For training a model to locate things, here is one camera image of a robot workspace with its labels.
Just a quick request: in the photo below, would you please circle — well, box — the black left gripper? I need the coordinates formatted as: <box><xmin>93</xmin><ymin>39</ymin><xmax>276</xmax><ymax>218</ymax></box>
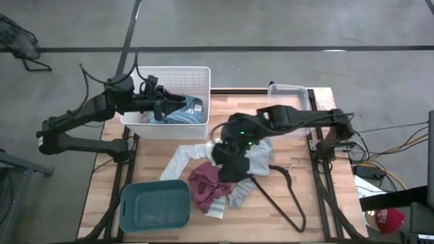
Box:
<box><xmin>135</xmin><ymin>88</ymin><xmax>187</xmax><ymax>119</ymax></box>

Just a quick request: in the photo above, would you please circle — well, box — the blue striped shirt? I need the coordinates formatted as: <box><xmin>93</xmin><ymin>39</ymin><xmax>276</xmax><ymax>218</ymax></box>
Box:
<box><xmin>145</xmin><ymin>95</ymin><xmax>208</xmax><ymax>125</ymax></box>

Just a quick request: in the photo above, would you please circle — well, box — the black cloth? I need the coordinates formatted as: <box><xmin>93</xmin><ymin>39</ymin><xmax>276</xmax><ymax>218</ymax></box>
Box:
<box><xmin>216</xmin><ymin>148</ymin><xmax>254</xmax><ymax>184</ymax></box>

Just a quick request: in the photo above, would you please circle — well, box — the maroon cloth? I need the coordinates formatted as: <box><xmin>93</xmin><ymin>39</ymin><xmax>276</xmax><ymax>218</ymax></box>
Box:
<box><xmin>188</xmin><ymin>161</ymin><xmax>235</xmax><ymax>214</ymax></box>

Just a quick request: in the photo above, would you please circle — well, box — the white perforated plastic basket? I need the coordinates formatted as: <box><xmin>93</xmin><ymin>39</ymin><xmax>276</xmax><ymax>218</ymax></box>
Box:
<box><xmin>120</xmin><ymin>66</ymin><xmax>212</xmax><ymax>140</ymax></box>

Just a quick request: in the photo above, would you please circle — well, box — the light grey long-sleeve shirt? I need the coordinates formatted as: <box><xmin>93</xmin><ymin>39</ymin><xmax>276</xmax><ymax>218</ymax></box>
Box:
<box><xmin>159</xmin><ymin>138</ymin><xmax>275</xmax><ymax>182</ymax></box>

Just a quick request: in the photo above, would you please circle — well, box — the grey striped sock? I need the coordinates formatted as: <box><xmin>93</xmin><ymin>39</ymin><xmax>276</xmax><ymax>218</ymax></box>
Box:
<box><xmin>226</xmin><ymin>178</ymin><xmax>258</xmax><ymax>209</ymax></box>

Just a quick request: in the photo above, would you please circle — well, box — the white blue striped sock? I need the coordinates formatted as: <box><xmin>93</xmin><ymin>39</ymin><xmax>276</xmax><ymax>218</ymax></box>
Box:
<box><xmin>204</xmin><ymin>196</ymin><xmax>227</xmax><ymax>220</ymax></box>

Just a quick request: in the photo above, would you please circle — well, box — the clear plastic container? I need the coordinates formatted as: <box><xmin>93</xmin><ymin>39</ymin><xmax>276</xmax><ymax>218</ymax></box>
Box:
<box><xmin>267</xmin><ymin>83</ymin><xmax>312</xmax><ymax>136</ymax></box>

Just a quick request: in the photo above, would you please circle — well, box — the black clothes hanger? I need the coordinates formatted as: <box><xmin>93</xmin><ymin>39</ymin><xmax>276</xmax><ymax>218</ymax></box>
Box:
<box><xmin>249</xmin><ymin>156</ymin><xmax>308</xmax><ymax>234</ymax></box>

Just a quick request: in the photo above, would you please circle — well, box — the teal plastic bin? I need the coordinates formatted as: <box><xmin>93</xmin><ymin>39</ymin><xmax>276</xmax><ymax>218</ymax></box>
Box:
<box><xmin>118</xmin><ymin>179</ymin><xmax>192</xmax><ymax>234</ymax></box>

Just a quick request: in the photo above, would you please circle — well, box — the black power adapter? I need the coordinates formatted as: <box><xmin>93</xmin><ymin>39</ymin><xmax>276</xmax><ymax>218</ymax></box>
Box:
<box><xmin>354</xmin><ymin>164</ymin><xmax>386</xmax><ymax>180</ymax></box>

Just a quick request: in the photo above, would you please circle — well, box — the white paper sheet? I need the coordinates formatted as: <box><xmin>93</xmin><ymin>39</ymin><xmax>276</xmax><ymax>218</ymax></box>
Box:
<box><xmin>354</xmin><ymin>174</ymin><xmax>387</xmax><ymax>199</ymax></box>

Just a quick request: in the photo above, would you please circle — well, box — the grey metal stand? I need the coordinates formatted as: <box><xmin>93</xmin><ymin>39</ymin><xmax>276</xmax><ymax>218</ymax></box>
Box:
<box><xmin>0</xmin><ymin>148</ymin><xmax>55</xmax><ymax>244</ymax></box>

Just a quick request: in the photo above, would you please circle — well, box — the black mesh chair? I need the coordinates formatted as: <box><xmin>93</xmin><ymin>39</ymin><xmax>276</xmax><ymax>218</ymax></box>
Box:
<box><xmin>0</xmin><ymin>13</ymin><xmax>54</xmax><ymax>73</ymax></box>

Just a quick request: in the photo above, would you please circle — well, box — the black flat bar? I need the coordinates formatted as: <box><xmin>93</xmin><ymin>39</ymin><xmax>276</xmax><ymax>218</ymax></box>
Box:
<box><xmin>359</xmin><ymin>185</ymin><xmax>429</xmax><ymax>211</ymax></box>

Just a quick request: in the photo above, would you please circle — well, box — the red cap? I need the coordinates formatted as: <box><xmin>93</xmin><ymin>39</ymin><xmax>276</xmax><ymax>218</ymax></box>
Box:
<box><xmin>368</xmin><ymin>207</ymin><xmax>406</xmax><ymax>235</ymax></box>

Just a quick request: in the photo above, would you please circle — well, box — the dark equipment box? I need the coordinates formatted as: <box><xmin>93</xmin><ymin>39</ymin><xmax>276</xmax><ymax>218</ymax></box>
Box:
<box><xmin>399</xmin><ymin>202</ymin><xmax>434</xmax><ymax>244</ymax></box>

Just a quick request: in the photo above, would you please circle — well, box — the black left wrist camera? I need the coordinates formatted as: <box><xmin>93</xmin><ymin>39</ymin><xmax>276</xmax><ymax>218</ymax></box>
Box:
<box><xmin>146</xmin><ymin>75</ymin><xmax>159</xmax><ymax>94</ymax></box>

